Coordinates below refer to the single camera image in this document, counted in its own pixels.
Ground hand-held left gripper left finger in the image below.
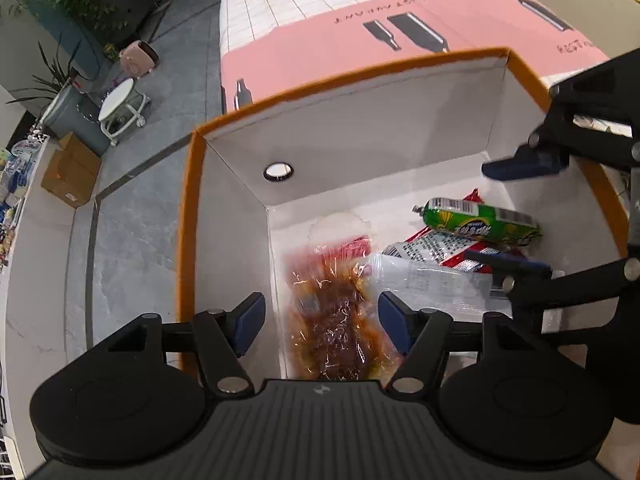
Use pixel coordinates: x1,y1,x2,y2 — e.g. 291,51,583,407
107,292,267,395

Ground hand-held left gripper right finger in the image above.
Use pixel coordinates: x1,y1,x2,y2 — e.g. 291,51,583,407
378,291,543,395

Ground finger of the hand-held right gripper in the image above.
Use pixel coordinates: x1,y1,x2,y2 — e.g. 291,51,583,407
462,250,640,333
482,49,640,181

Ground green sausage packet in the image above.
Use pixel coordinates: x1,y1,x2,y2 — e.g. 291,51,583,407
412,197,543,249

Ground clear packet of brown meat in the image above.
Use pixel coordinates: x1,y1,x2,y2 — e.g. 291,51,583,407
282,242,407,382

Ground clear packet of white balls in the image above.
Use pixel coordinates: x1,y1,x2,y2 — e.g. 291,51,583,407
370,254,566,337

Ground red snack packet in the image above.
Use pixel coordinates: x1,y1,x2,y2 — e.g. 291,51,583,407
384,187,506,275

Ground orange and white cardboard box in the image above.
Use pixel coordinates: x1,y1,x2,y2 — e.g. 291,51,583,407
175,47,633,382

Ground small pink snack packet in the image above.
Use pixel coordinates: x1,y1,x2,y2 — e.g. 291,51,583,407
314,234,374,262

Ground pink and white printed mat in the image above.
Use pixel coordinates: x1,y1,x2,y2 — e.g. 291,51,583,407
220,0,612,117

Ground brown cardboard box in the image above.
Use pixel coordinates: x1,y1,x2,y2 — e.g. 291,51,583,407
41,132,102,209

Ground white wheeled stool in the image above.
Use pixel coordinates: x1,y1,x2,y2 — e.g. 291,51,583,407
98,77,151,147

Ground grey bin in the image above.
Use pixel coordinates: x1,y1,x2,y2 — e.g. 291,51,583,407
40,85,114,157

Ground pile of small trinkets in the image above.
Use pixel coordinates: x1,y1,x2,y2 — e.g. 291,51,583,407
0,130,51,266

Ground pink heater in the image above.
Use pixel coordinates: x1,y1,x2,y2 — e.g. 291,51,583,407
119,40,160,79

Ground long-leaf plant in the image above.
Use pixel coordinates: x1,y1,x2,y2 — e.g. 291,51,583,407
6,35,97,127

